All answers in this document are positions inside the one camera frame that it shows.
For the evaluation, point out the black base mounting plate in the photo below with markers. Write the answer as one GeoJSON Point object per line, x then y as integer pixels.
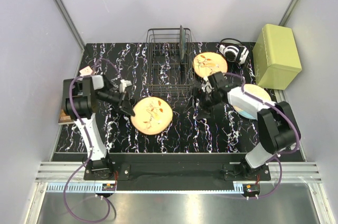
{"type": "Point", "coordinates": [227, 166]}

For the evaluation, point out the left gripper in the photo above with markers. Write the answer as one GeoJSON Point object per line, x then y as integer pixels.
{"type": "Point", "coordinates": [123, 102]}

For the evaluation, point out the dark wire dish rack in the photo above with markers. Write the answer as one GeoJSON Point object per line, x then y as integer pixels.
{"type": "Point", "coordinates": [166, 76]}

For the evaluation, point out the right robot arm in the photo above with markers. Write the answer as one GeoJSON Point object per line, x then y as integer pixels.
{"type": "Point", "coordinates": [278, 131]}

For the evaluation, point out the cream bird plate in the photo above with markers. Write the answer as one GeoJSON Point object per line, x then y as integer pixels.
{"type": "Point", "coordinates": [207, 63]}
{"type": "Point", "coordinates": [152, 115]}

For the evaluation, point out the orange cover book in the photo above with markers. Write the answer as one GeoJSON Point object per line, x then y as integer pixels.
{"type": "Point", "coordinates": [64, 119]}

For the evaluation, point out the white plate blue band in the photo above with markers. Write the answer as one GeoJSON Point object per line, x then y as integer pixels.
{"type": "Point", "coordinates": [256, 91]}

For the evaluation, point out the small pink box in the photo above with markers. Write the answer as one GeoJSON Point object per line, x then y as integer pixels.
{"type": "Point", "coordinates": [87, 71]}

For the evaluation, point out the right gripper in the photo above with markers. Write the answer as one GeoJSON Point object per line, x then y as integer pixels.
{"type": "Point", "coordinates": [191, 102]}

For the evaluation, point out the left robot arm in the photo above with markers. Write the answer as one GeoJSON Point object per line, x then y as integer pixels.
{"type": "Point", "coordinates": [79, 101]}

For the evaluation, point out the white black headphones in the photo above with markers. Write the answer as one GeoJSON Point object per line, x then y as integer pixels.
{"type": "Point", "coordinates": [233, 50]}

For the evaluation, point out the teal glazed plate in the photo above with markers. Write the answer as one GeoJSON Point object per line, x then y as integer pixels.
{"type": "Point", "coordinates": [182, 43]}

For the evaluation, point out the green storage box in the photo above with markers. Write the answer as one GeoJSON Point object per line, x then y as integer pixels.
{"type": "Point", "coordinates": [275, 57]}

